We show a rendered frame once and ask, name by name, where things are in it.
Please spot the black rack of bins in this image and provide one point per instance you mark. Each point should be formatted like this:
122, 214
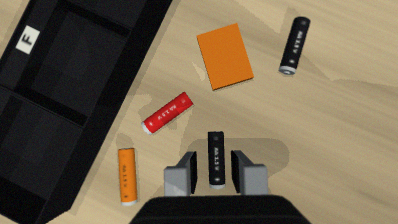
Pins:
71, 91

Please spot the orange aa battery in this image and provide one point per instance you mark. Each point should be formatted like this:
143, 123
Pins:
127, 176

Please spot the red aa battery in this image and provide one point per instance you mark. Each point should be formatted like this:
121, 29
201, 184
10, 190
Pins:
166, 113

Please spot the orange rectangular pad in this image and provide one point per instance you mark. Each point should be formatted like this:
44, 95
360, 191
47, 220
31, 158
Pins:
225, 56

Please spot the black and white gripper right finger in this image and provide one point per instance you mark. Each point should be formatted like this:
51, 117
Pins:
248, 178

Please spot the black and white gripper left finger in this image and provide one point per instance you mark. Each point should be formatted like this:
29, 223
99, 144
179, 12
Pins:
181, 180

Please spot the black aa battery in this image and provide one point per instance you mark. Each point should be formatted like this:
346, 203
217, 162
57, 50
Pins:
294, 45
216, 159

